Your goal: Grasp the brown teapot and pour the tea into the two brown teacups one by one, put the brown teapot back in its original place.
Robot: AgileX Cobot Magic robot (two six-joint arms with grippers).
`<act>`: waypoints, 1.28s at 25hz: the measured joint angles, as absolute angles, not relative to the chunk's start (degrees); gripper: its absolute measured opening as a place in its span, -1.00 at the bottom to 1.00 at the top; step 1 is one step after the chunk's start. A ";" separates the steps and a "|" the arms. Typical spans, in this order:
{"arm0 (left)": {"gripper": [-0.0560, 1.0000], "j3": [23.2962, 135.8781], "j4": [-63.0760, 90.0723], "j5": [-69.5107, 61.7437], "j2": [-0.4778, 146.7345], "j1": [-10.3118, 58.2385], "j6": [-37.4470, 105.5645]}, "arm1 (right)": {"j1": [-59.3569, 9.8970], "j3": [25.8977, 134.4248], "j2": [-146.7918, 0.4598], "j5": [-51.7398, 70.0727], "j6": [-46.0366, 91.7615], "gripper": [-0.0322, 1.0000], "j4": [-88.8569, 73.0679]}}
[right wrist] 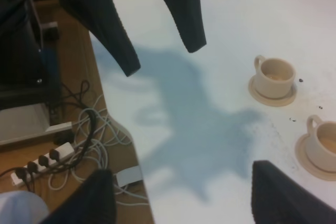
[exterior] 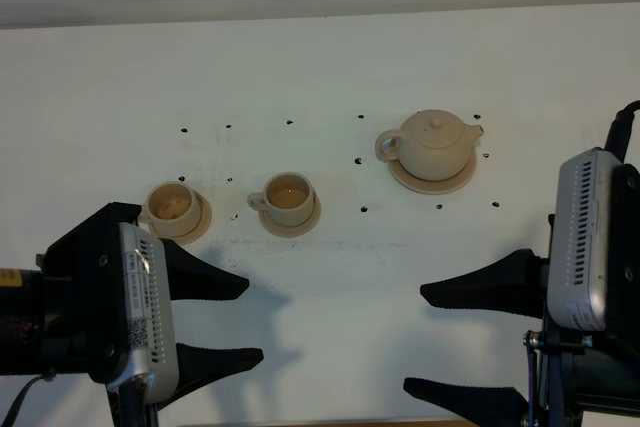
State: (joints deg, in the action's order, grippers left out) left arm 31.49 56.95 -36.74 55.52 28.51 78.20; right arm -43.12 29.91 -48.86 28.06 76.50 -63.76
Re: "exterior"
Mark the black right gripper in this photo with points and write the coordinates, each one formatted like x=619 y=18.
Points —
x=570 y=371

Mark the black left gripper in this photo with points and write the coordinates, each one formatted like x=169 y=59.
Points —
x=85 y=317

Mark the beige ceramic teapot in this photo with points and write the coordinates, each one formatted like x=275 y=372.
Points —
x=430 y=145

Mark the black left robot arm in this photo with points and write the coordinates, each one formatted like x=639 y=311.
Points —
x=22 y=322

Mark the beige teapot saucer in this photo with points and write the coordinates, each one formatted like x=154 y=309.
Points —
x=434 y=187

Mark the beige saucer left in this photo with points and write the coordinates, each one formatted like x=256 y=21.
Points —
x=200 y=229

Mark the beige teacup left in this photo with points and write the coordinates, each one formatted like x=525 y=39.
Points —
x=171 y=210

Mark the beige teacup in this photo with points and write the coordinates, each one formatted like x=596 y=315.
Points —
x=171 y=210
x=287 y=200

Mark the beige saucer middle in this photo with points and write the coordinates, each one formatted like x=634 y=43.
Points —
x=292 y=231

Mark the beige teacup middle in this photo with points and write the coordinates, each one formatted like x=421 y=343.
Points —
x=287 y=200

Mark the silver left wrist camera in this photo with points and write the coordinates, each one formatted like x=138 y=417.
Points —
x=152 y=354

